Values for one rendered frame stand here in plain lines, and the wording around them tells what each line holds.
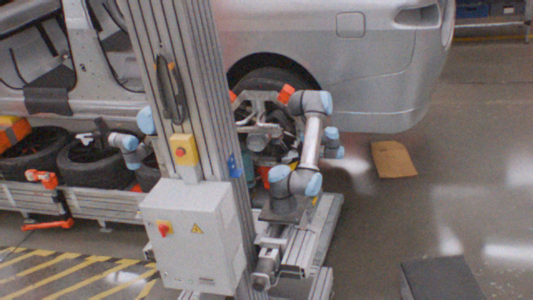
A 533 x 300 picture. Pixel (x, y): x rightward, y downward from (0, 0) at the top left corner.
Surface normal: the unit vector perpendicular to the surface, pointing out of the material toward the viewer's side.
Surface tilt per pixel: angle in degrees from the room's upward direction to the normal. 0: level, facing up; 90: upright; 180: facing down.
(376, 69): 90
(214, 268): 90
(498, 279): 0
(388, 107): 90
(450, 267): 0
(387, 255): 0
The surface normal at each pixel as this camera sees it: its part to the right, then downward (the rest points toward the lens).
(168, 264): -0.26, 0.55
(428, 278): -0.13, -0.85
